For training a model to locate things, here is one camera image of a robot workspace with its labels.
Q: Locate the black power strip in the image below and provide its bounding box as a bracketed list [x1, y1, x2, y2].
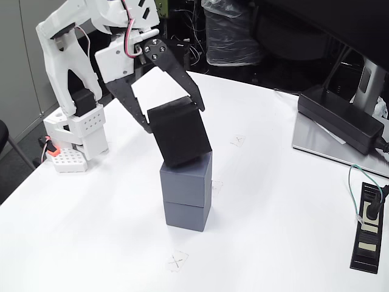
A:
[349, 181, 387, 274]

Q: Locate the white perforated base plate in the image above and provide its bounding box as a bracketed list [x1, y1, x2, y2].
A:
[50, 148, 89, 174]

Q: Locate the black plug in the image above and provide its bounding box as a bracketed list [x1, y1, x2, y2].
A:
[363, 184, 389, 221]

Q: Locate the black computer box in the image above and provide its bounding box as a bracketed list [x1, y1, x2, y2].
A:
[164, 38, 192, 73]

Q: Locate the black chair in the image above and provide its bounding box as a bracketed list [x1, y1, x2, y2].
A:
[0, 119, 37, 171]

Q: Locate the black monitor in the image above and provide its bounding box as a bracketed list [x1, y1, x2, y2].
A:
[258, 0, 389, 72]

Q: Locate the grey cube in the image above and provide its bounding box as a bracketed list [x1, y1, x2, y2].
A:
[164, 200, 213, 233]
[160, 151, 213, 207]

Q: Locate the silver monitor stand base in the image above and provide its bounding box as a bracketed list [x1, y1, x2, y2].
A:
[292, 112, 389, 179]

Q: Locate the green cable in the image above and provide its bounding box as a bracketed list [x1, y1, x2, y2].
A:
[348, 164, 384, 224]

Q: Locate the crumpled clear plastic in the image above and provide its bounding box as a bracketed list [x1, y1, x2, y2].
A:
[373, 96, 389, 119]

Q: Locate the black power adapter brick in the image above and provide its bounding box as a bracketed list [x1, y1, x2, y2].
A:
[297, 86, 385, 156]

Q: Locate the orange connector clamp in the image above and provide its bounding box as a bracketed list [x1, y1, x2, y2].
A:
[38, 136, 60, 158]

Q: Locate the silver monitor stand neck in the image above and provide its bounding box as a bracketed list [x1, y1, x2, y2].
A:
[352, 57, 388, 115]

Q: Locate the clear tape with X mark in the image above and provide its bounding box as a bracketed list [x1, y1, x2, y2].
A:
[211, 179, 225, 198]
[230, 133, 246, 148]
[165, 251, 190, 273]

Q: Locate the plastic wrapped black object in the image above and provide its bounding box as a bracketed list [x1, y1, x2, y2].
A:
[202, 0, 264, 66]

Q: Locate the black cube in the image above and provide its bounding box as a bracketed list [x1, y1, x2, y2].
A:
[147, 96, 213, 169]

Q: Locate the black adapter cable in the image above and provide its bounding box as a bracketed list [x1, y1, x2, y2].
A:
[372, 135, 389, 159]

